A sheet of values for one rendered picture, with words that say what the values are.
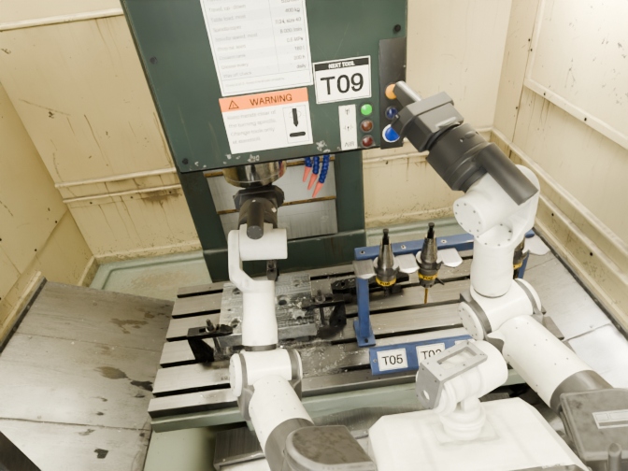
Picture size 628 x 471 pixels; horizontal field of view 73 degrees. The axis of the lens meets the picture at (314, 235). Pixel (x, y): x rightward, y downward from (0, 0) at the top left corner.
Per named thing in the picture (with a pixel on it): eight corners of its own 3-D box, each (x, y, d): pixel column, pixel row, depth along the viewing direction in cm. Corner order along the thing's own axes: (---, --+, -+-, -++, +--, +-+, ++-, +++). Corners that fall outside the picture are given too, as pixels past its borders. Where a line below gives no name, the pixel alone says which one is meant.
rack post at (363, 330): (376, 345, 127) (374, 271, 109) (358, 348, 127) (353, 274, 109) (370, 320, 135) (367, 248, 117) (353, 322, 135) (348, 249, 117)
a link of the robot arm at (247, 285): (272, 231, 94) (274, 292, 92) (231, 232, 93) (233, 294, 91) (271, 226, 87) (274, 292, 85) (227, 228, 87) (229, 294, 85)
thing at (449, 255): (464, 266, 105) (465, 264, 105) (444, 269, 105) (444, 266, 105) (455, 249, 111) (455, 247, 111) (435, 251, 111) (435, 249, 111)
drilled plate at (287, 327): (317, 335, 127) (315, 323, 124) (221, 348, 127) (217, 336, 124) (310, 282, 146) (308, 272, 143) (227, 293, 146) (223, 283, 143)
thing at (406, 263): (421, 272, 105) (421, 270, 105) (400, 275, 105) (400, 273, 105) (413, 254, 111) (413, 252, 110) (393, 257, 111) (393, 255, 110)
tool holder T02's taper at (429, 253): (432, 249, 109) (434, 228, 105) (441, 260, 106) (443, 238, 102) (417, 253, 109) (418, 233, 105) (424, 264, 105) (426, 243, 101)
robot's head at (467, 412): (508, 407, 59) (507, 350, 57) (456, 439, 54) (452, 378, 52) (470, 386, 65) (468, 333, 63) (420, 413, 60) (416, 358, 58)
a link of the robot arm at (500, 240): (509, 156, 68) (503, 218, 77) (466, 182, 65) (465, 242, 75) (545, 173, 63) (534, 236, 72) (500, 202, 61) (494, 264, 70)
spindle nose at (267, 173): (284, 153, 113) (278, 110, 106) (291, 182, 100) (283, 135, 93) (224, 164, 112) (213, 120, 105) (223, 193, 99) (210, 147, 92)
